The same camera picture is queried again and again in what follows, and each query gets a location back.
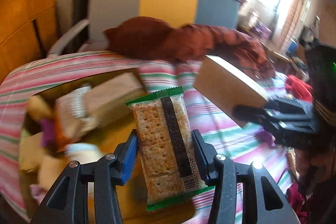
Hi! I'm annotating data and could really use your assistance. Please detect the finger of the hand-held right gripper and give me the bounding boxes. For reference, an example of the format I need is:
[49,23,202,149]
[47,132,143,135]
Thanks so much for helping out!
[233,105,268,123]

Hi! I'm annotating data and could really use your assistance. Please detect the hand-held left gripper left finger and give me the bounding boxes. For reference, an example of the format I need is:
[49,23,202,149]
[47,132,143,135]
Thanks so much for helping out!
[31,132,139,224]

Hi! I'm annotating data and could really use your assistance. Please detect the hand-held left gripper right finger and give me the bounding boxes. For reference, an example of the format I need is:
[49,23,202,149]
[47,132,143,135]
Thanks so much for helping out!
[192,130,300,224]

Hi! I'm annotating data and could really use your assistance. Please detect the yellow cardboard box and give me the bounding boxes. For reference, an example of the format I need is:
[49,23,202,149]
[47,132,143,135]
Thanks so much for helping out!
[20,68,196,223]

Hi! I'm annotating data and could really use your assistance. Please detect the green cracker packet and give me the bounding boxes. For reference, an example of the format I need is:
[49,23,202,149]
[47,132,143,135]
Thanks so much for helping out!
[126,86,215,211]

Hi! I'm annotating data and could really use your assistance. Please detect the brown cardboard box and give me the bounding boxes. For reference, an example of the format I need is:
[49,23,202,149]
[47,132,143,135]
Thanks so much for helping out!
[193,55,269,128]

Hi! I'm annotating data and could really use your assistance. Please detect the yellow sponge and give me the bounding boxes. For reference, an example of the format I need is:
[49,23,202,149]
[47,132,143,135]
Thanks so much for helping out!
[38,153,71,188]
[20,132,44,172]
[28,95,53,119]

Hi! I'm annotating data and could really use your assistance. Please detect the striped bed sheet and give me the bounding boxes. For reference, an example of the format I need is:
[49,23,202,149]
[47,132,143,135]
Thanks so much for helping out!
[0,51,310,224]

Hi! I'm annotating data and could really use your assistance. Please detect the purple wrapper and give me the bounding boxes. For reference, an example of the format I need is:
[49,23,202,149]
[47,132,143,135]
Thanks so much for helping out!
[255,128,276,147]
[39,119,57,147]

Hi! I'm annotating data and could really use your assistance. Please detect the red fleece cloth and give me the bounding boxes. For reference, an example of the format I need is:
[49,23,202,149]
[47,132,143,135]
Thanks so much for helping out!
[285,74,314,102]

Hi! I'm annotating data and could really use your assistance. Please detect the brown paper packet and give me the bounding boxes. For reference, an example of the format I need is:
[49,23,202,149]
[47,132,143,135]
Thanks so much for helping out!
[84,73,145,127]

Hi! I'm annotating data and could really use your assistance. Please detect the wooden desk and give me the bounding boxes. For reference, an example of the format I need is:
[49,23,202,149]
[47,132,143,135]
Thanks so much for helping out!
[236,27,292,64]

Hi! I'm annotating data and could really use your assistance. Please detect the white brown packet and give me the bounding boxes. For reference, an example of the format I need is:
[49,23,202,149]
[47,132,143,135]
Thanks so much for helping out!
[55,86,92,151]

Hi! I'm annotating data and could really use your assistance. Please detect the purple box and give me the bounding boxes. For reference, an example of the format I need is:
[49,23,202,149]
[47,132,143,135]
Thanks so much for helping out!
[252,23,272,37]

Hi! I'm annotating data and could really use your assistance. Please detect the pink pouch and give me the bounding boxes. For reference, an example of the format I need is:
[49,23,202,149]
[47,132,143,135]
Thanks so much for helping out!
[29,185,50,201]

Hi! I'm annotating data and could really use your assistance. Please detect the rust brown jacket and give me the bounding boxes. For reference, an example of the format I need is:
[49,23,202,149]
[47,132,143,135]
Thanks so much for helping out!
[104,17,276,77]

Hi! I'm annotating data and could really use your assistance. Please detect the pink patterned curtain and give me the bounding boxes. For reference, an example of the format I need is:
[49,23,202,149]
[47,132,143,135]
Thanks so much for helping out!
[278,0,313,41]

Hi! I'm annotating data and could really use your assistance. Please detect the grey yellow blue chair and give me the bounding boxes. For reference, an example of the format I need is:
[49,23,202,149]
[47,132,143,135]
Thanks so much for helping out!
[47,0,242,56]

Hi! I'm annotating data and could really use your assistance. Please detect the orange wooden cabinet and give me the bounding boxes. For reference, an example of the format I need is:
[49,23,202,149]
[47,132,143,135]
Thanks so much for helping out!
[0,0,62,83]

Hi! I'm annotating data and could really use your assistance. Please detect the black upright post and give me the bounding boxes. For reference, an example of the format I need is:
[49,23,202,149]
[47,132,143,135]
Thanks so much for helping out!
[72,0,96,50]

